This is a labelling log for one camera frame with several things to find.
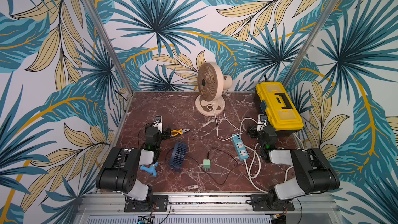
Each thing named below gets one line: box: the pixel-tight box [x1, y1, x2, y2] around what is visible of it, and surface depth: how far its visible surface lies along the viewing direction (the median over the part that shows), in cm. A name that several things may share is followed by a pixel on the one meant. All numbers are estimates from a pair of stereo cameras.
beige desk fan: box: [195, 62, 233, 117], surface depth 95 cm
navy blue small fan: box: [168, 142, 189, 168], surface depth 78 cm
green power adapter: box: [202, 159, 211, 172], surface depth 86 cm
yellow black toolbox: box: [255, 81, 304, 137], surface depth 92 cm
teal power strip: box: [231, 133, 250, 161], surface depth 91 cm
